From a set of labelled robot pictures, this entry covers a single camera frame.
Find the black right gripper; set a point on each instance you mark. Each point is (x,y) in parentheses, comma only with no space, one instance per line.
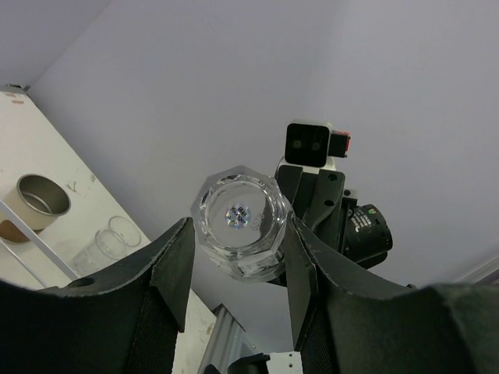
(343,239)

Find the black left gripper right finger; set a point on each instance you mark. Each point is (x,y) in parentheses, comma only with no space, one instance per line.
(346,319)

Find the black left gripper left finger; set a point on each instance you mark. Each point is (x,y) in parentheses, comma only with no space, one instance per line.
(123,319)

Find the small clear glass cup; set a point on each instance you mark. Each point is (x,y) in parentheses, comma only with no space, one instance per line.
(116,240)

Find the clear glass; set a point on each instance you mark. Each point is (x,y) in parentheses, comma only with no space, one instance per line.
(240,219)

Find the beige and brown ceramic cup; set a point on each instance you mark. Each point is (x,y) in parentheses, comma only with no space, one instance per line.
(37,201)

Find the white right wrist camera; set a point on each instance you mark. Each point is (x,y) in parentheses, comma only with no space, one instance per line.
(313,145)

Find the aluminium mounting rail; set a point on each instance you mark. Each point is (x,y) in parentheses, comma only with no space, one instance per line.
(228,342)

